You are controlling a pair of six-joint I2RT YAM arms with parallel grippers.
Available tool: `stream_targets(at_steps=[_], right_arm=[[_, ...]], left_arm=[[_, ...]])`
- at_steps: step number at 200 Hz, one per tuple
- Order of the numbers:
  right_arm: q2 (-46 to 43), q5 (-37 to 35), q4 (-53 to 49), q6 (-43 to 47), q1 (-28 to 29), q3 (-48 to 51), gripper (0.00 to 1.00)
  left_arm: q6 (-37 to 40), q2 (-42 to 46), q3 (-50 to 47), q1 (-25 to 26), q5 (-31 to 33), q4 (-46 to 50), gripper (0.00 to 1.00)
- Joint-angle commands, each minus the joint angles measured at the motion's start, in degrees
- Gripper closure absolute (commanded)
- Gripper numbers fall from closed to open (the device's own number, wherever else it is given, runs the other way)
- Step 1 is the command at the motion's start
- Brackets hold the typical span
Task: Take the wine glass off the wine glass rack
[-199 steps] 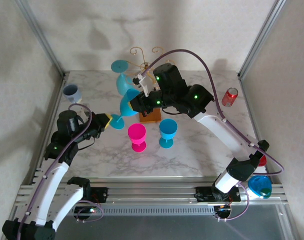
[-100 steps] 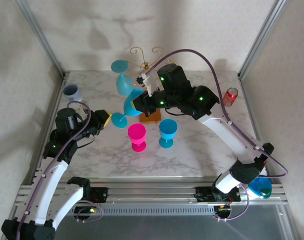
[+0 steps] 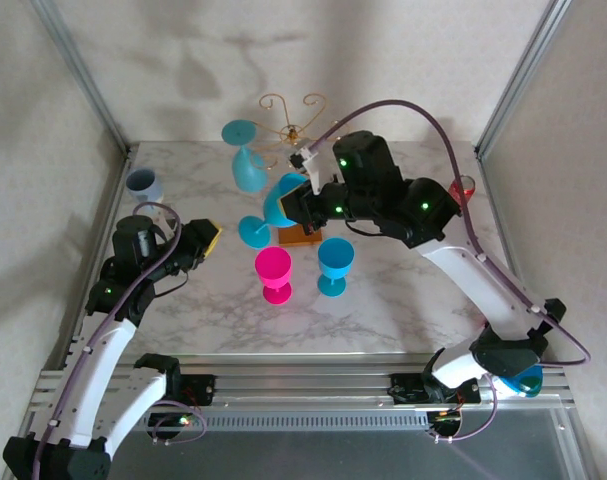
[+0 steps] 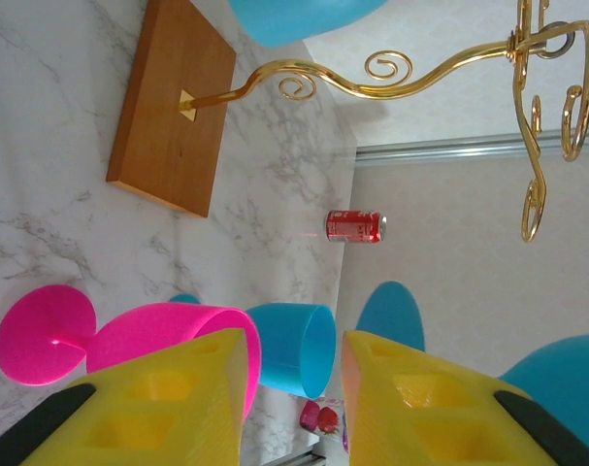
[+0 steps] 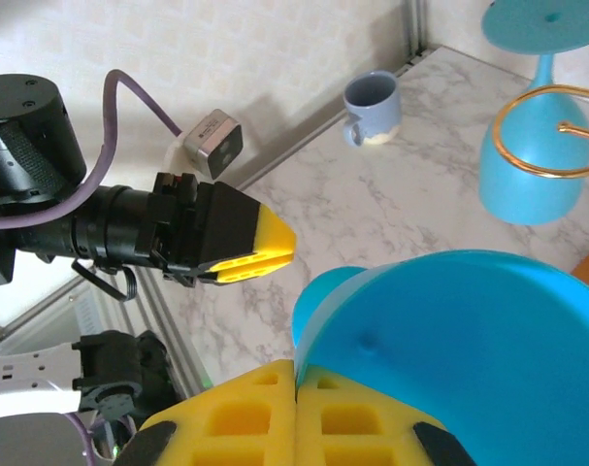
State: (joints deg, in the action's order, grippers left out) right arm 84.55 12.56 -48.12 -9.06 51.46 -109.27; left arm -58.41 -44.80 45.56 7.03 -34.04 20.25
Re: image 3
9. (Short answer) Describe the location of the blue plastic wine glass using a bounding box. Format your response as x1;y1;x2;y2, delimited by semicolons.
316;237;356;298
238;173;309;250

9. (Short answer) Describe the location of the teal plastic wine glass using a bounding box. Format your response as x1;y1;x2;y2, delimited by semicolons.
220;119;266;194

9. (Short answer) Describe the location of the pink plastic wine glass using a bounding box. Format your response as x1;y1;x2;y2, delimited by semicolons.
254;246;293;306

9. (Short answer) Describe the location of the grey-blue ceramic mug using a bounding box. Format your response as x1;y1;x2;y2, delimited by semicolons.
125;168;165;207

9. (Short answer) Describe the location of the red soda can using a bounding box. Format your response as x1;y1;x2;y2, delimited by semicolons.
447;174;478;202

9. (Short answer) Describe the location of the grey metal sheet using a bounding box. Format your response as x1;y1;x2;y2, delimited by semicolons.
12;429;584;480

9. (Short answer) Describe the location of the blue translucent plastic dome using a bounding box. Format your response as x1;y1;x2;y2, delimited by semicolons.
497;364;544;400

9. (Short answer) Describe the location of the gold wire rack wooden base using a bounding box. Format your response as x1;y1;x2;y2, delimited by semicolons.
250;93;330;247

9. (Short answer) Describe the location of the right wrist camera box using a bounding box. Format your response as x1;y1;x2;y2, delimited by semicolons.
288;141;329;184

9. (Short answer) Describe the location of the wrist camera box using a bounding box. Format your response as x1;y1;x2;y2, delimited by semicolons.
152;205;180;237
288;141;329;184

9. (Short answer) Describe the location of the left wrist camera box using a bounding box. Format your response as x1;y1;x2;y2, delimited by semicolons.
152;205;180;237

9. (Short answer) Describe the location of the aluminium table side rail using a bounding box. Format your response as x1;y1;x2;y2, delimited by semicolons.
42;144;139;374
475;149;564;374

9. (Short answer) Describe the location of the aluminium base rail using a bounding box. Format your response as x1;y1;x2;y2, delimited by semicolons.
30;352;577;416

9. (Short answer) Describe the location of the aluminium frame post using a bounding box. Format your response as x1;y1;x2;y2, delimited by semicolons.
474;0;570;157
32;0;137;156

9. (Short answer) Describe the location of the grey slotted cable duct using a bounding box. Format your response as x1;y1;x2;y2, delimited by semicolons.
45;412;432;434

